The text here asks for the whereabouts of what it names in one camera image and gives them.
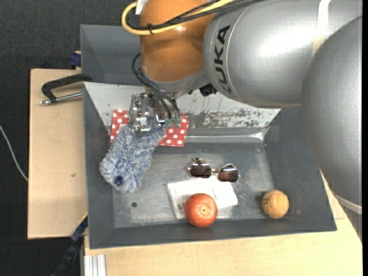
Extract grey metal bin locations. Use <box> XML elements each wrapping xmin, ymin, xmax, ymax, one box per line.
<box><xmin>79</xmin><ymin>24</ymin><xmax>338</xmax><ymax>250</ymax></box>

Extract red white-dotted cloth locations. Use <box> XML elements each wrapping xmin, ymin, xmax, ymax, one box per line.
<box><xmin>109</xmin><ymin>109</ymin><xmax>190</xmax><ymax>148</ymax></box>

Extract blue and white fluffy duster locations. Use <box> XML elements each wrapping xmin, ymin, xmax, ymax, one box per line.
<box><xmin>99</xmin><ymin>123</ymin><xmax>167</xmax><ymax>195</ymax></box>

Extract dark lens sunglasses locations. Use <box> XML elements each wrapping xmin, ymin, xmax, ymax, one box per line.
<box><xmin>187</xmin><ymin>157</ymin><xmax>241</xmax><ymax>183</ymax></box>

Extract pale wood flat board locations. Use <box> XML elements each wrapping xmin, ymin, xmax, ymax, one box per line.
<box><xmin>27</xmin><ymin>68</ymin><xmax>89</xmax><ymax>239</ymax></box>

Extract red-orange apple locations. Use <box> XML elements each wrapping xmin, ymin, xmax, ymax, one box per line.
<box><xmin>183</xmin><ymin>193</ymin><xmax>219</xmax><ymax>228</ymax></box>

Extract tan ball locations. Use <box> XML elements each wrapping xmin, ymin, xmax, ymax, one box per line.
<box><xmin>261</xmin><ymin>189</ymin><xmax>290</xmax><ymax>220</ymax></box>

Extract white paper packet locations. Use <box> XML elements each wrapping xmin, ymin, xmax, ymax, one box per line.
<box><xmin>166</xmin><ymin>178</ymin><xmax>239</xmax><ymax>221</ymax></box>

